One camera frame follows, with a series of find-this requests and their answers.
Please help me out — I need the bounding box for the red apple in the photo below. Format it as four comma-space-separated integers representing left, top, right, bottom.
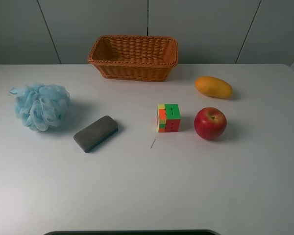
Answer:
194, 107, 227, 141

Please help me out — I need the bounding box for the colourful puzzle cube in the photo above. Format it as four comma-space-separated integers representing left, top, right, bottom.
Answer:
157, 104, 181, 133

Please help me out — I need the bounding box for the orange wicker basket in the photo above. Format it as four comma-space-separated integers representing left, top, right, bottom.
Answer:
88, 35, 178, 82

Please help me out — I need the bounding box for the grey whiteboard eraser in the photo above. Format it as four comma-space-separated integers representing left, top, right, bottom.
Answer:
73, 116, 119, 153

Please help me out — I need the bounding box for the yellow mango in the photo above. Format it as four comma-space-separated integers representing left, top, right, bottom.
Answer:
195, 76, 233, 99

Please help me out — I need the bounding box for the blue mesh bath loofah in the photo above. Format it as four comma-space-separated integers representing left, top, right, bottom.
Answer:
9, 84, 71, 132

